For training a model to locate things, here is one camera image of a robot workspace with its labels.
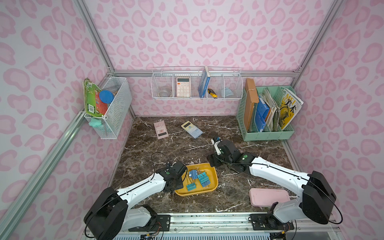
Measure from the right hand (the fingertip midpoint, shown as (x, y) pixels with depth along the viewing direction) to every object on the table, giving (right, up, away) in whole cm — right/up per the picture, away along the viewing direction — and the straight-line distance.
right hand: (212, 154), depth 83 cm
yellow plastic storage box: (0, -11, +5) cm, 13 cm away
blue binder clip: (-11, -12, +3) cm, 16 cm away
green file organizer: (+46, +37, +24) cm, 63 cm away
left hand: (-20, -16, +3) cm, 26 cm away
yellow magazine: (+52, +29, +15) cm, 62 cm away
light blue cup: (+12, +39, +18) cm, 45 cm away
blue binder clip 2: (-3, -17, +1) cm, 17 cm away
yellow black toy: (+1, +37, +12) cm, 39 cm away
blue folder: (+33, +24, +15) cm, 43 cm away
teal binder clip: (-12, -18, -1) cm, 21 cm away
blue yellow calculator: (-12, +13, +27) cm, 32 cm away
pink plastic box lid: (+29, -24, +1) cm, 38 cm away
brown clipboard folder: (+22, +32, +1) cm, 39 cm away
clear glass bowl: (-29, +37, +13) cm, 49 cm away
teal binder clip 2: (-5, -13, +1) cm, 14 cm away
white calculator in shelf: (-17, +40, +10) cm, 45 cm away
